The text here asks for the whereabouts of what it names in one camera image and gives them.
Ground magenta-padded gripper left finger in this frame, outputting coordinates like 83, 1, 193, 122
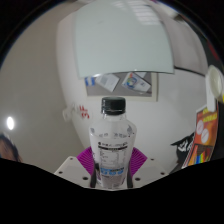
53, 147, 99, 188

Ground large whiteboard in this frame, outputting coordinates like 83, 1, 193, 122
73, 0, 175, 80

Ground grey notice board with papers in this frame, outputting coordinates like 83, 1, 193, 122
83, 71, 159, 103

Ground clear black-capped water bottle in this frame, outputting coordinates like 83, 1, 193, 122
88, 96, 138, 190

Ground person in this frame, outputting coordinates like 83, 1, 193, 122
0, 133, 24, 164

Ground red floor-number wall sign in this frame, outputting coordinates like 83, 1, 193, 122
77, 104, 91, 119

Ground round ceiling light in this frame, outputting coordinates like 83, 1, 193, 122
5, 115, 16, 131

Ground white wall-mounted fixture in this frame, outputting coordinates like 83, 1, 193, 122
62, 103, 77, 122

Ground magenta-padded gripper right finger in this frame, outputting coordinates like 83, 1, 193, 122
125, 147, 168, 189

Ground orange magazine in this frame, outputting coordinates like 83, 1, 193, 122
182, 103, 219, 168

